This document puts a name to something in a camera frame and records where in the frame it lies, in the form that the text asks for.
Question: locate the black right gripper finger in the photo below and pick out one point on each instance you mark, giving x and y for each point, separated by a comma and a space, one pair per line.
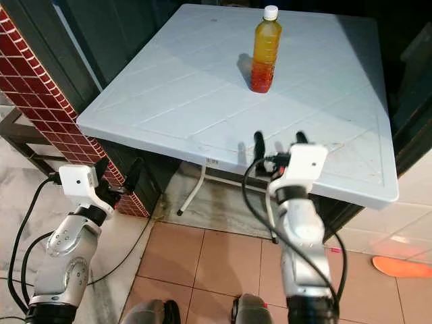
301, 138
259, 147

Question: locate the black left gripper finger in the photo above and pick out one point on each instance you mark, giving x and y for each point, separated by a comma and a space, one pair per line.
102, 170
137, 174

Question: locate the orange liquid bottle white cap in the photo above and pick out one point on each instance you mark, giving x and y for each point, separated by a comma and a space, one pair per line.
265, 50

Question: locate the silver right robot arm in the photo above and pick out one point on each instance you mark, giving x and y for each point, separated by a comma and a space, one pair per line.
304, 236

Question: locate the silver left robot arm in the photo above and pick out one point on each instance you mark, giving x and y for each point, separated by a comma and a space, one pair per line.
64, 256

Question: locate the white plastic folding table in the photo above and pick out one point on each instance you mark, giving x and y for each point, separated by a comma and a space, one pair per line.
175, 101

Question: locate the dark wooden bench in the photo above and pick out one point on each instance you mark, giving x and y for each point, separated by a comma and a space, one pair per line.
20, 138

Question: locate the red tiled pillar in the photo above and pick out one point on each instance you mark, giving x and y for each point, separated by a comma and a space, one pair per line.
34, 74

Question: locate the grey robot left leg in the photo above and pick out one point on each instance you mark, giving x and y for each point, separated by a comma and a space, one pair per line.
148, 314

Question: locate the grey robot leg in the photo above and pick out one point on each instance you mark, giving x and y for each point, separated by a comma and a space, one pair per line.
253, 310
148, 314

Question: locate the dark green door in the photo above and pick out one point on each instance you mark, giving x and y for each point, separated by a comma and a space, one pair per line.
101, 34

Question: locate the grey robot right leg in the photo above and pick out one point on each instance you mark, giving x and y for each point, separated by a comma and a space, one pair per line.
253, 310

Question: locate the orange flat slipper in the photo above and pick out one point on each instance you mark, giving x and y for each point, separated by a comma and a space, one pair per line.
401, 266

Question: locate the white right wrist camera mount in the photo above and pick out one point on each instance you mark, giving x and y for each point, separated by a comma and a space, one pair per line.
304, 162

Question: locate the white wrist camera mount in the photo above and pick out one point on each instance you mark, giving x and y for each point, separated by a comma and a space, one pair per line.
304, 162
77, 182

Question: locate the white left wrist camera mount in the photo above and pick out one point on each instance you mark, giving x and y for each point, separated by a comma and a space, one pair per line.
77, 182

